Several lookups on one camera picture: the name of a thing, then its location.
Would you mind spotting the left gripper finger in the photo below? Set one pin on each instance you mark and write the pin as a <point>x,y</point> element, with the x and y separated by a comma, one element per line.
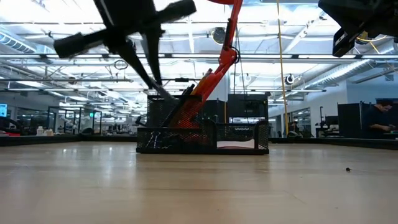
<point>133,60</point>
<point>154,53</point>

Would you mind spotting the black pen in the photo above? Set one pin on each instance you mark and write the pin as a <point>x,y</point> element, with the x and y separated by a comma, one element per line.
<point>186,92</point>
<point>191,87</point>

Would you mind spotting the black binder clip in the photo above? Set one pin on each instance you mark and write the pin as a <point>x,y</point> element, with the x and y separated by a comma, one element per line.
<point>169,143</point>
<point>155,140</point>

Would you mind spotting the pink sticky note pad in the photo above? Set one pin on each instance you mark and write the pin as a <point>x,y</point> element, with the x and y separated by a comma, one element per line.
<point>236,144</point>

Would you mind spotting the black mesh desk organizer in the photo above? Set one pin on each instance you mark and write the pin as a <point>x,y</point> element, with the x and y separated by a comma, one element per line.
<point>202,151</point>

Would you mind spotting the black overhead bar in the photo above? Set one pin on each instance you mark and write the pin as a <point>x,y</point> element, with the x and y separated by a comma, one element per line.
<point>186,80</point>

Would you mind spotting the black cabinet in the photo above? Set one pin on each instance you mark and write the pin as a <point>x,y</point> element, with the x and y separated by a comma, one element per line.
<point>220,110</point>

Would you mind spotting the person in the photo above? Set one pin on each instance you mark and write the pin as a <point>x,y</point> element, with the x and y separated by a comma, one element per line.
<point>377,119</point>

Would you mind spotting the black monitor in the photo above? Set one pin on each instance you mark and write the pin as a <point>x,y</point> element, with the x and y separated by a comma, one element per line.
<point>247,105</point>

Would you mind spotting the black partition panel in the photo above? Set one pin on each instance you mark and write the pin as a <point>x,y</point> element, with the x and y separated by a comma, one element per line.
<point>348,121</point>

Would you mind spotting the white bottle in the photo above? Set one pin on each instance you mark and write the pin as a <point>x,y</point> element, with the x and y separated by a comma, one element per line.
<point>40,131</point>

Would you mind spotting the blue lit monitor screen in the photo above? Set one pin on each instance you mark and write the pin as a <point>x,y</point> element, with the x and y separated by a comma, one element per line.
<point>3,110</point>

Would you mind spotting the black frame enclosure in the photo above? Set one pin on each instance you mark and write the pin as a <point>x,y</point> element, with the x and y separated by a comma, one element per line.
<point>74,108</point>

